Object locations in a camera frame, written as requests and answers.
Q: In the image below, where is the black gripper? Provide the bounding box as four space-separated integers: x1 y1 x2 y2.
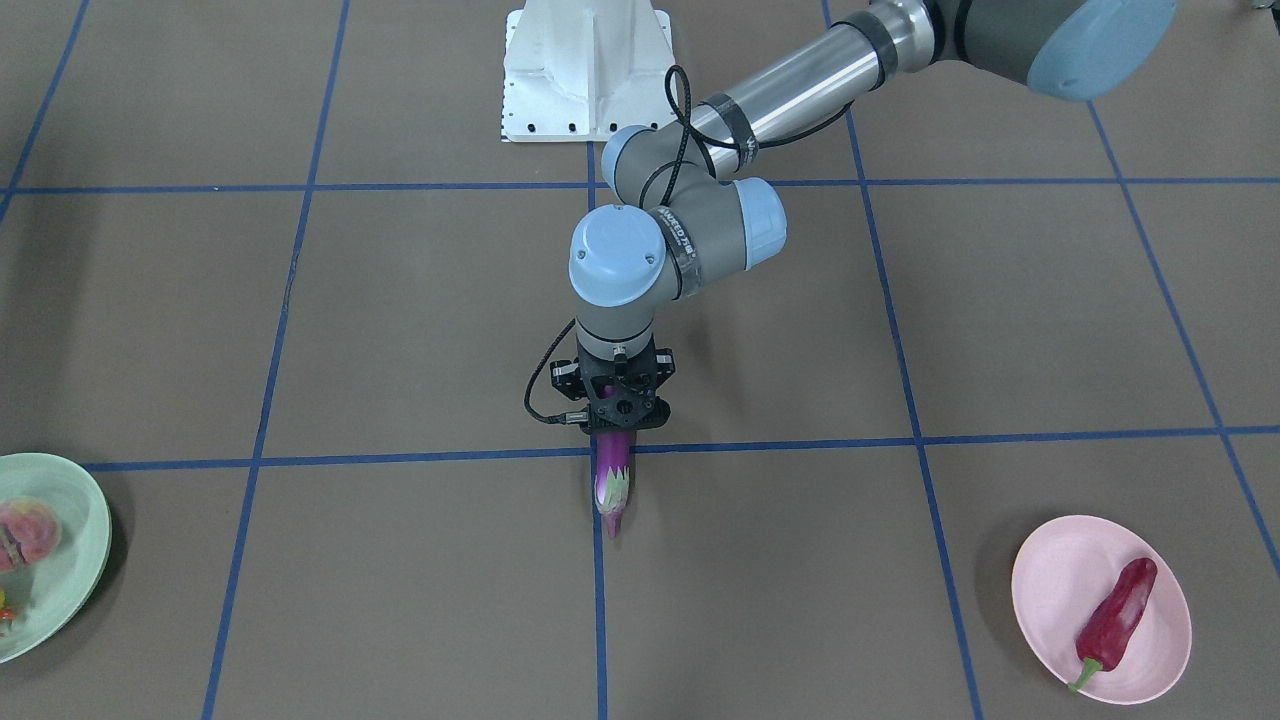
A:
579 341 673 436

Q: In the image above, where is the purple eggplant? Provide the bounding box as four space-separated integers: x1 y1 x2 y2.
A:
593 430 635 539

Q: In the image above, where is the red chili pepper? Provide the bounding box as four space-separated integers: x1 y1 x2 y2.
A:
1068 557 1158 692

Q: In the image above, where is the peach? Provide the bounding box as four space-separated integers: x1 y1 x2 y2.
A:
1 496 61 574

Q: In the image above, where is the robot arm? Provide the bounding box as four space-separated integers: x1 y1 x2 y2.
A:
550 1 1178 434

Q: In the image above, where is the pink plate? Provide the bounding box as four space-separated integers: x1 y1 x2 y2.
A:
1010 515 1193 705

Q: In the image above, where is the green plate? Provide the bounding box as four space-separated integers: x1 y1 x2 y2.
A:
1 454 113 664

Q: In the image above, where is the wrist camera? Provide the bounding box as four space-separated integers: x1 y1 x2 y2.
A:
549 359 585 401

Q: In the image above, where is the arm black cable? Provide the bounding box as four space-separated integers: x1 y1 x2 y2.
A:
524 65 856 427

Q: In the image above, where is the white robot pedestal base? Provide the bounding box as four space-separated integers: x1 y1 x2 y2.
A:
500 1 676 143

